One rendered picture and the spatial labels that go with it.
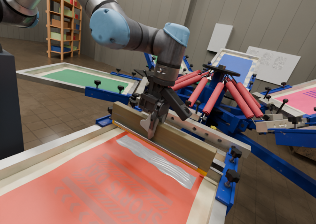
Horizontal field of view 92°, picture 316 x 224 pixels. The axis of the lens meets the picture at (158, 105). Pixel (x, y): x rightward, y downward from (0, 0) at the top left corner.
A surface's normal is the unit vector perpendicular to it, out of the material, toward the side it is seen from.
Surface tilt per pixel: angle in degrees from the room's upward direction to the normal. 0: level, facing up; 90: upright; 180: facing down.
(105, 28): 90
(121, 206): 0
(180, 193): 0
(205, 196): 0
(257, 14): 90
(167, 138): 90
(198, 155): 90
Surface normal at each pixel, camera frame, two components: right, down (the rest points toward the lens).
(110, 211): 0.24, -0.90
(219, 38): -0.54, 0.19
